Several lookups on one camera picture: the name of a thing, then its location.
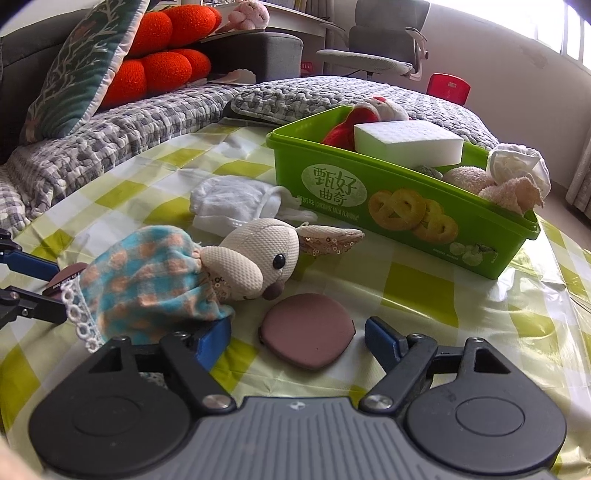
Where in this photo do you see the green checked plastic tablecloth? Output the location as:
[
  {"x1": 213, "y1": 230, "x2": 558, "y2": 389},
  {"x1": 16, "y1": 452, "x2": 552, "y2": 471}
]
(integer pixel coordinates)
[{"x1": 0, "y1": 122, "x2": 591, "y2": 480}]

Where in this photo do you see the white drawstring pouch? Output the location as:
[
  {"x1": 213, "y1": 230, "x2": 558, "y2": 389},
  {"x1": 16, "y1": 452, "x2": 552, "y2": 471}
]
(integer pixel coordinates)
[{"x1": 190, "y1": 178, "x2": 301, "y2": 232}]

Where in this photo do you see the grey office chair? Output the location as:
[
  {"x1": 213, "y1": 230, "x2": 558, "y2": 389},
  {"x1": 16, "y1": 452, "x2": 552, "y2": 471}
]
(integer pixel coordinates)
[{"x1": 316, "y1": 0, "x2": 432, "y2": 81}]

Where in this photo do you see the grey ottoman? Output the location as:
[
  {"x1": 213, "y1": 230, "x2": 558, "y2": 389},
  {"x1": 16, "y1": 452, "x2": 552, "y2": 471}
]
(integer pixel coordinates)
[{"x1": 198, "y1": 32, "x2": 303, "y2": 86}]

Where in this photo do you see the teal tree-print cushion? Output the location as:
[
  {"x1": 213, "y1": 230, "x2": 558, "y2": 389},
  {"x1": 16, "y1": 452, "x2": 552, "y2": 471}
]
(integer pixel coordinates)
[{"x1": 21, "y1": 0, "x2": 151, "y2": 144}]

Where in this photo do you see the pink fluffy towel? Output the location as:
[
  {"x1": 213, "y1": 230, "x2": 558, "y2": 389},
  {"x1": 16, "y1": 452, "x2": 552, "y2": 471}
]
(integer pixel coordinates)
[{"x1": 443, "y1": 166, "x2": 546, "y2": 215}]

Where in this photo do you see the grey quilted pillow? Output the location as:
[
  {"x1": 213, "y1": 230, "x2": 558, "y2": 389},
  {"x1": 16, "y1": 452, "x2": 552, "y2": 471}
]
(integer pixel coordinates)
[{"x1": 224, "y1": 78, "x2": 502, "y2": 151}]

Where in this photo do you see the grey quilted sofa cover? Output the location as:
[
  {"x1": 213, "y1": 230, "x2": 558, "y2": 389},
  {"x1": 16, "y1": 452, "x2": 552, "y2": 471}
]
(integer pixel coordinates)
[{"x1": 0, "y1": 83, "x2": 245, "y2": 232}]

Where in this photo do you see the white cloth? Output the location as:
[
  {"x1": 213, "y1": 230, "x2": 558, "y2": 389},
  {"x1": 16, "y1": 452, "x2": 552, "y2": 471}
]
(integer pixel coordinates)
[{"x1": 486, "y1": 143, "x2": 551, "y2": 197}]

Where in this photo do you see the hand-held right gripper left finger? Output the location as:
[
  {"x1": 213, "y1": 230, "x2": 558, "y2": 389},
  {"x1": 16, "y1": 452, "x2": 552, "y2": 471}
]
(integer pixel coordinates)
[{"x1": 88, "y1": 318, "x2": 236, "y2": 413}]

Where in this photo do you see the mauve round powder puff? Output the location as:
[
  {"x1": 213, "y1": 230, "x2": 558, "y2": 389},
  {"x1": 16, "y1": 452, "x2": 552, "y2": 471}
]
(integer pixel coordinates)
[
  {"x1": 262, "y1": 293, "x2": 356, "y2": 370},
  {"x1": 44, "y1": 263, "x2": 88, "y2": 296}
]

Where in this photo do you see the pink octopus plush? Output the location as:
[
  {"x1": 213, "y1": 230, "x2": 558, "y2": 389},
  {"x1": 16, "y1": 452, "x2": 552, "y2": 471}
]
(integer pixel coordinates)
[{"x1": 228, "y1": 0, "x2": 271, "y2": 32}]

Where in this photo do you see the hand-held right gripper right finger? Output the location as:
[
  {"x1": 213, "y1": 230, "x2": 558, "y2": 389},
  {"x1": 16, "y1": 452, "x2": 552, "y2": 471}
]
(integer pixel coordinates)
[{"x1": 359, "y1": 316, "x2": 511, "y2": 412}]

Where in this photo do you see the large white sponge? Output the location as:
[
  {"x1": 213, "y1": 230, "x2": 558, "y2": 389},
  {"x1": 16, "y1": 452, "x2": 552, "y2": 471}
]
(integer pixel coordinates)
[{"x1": 353, "y1": 121, "x2": 465, "y2": 166}]

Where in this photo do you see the red and white plush toy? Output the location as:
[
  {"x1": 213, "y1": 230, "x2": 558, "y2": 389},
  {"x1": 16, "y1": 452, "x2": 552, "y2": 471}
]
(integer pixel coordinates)
[{"x1": 322, "y1": 96, "x2": 409, "y2": 148}]

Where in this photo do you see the orange knitted plush pillow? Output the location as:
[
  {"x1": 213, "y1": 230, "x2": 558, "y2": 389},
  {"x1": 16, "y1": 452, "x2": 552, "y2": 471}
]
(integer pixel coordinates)
[{"x1": 99, "y1": 4, "x2": 222, "y2": 109}]

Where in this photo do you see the white paper piece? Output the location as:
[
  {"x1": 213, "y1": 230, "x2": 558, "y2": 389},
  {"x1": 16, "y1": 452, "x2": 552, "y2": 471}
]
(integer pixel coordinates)
[{"x1": 210, "y1": 69, "x2": 257, "y2": 86}]

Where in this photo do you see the grey curtain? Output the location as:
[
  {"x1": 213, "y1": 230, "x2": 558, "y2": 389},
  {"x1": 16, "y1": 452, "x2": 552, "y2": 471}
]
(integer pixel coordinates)
[{"x1": 566, "y1": 152, "x2": 591, "y2": 213}]

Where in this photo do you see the red plastic chair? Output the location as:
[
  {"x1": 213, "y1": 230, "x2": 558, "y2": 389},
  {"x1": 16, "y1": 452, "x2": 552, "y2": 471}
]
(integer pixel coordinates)
[{"x1": 427, "y1": 73, "x2": 472, "y2": 107}]

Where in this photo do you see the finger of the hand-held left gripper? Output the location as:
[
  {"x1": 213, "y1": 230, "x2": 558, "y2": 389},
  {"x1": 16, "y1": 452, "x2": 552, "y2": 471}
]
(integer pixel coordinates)
[
  {"x1": 0, "y1": 286, "x2": 70, "y2": 326},
  {"x1": 0, "y1": 228, "x2": 58, "y2": 283}
]

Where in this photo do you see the green plastic box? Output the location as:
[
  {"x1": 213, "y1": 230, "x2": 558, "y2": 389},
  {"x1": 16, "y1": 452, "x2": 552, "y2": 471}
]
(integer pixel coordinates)
[{"x1": 265, "y1": 105, "x2": 541, "y2": 281}]

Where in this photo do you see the bunny plush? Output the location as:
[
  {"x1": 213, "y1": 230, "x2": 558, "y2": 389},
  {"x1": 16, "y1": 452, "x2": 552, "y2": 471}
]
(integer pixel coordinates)
[{"x1": 60, "y1": 218, "x2": 365, "y2": 354}]

